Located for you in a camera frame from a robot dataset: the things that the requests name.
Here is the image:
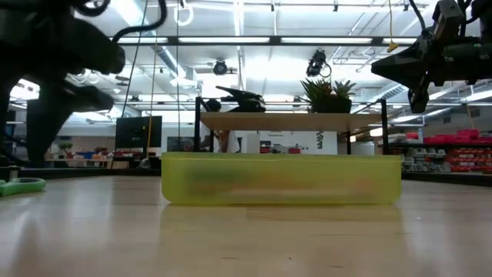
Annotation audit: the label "black stapler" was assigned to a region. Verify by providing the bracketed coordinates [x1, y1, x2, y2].
[214, 85, 267, 114]

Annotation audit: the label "black monitor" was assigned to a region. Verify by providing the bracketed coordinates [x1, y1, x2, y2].
[115, 115, 164, 149]

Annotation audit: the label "small wooden riser shelf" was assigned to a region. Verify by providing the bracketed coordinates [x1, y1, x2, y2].
[194, 95, 390, 155]

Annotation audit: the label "green handled scissors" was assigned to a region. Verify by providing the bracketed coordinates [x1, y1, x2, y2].
[0, 177, 47, 198]

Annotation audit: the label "black overhead camera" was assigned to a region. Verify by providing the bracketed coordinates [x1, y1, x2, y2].
[306, 48, 332, 78]

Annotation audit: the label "yellow hanging hook cord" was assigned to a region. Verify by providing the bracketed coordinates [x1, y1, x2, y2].
[387, 0, 400, 54]

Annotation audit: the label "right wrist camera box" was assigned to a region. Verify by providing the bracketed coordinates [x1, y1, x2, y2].
[430, 0, 465, 44]

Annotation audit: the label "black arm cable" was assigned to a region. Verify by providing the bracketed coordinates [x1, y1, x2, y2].
[407, 0, 428, 35]
[75, 0, 169, 44]

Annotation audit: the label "overhead LED light bar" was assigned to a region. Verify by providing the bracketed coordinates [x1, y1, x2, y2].
[109, 35, 421, 48]

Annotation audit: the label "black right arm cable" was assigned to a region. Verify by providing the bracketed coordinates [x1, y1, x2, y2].
[407, 0, 428, 35]

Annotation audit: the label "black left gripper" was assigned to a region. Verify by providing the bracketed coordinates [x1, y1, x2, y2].
[0, 7, 126, 78]

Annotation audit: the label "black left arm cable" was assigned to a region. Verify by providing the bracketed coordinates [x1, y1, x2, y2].
[75, 0, 169, 44]

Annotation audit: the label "grey and red bin rack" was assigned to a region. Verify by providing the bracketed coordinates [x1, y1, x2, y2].
[401, 128, 492, 174]

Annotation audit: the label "potted succulent plant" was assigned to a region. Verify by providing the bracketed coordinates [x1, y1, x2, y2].
[299, 78, 357, 114]

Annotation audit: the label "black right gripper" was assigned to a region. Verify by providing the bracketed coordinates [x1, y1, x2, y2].
[371, 36, 480, 115]

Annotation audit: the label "translucent yellow pencil case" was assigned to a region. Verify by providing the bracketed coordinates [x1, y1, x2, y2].
[160, 151, 404, 205]

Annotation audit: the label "person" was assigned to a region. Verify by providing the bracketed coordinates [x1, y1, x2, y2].
[198, 98, 241, 154]

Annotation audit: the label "white hanging ring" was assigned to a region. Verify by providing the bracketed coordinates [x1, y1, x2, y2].
[172, 2, 196, 28]

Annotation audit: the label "black round ceiling fixture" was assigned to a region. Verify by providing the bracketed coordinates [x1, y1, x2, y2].
[212, 58, 229, 76]

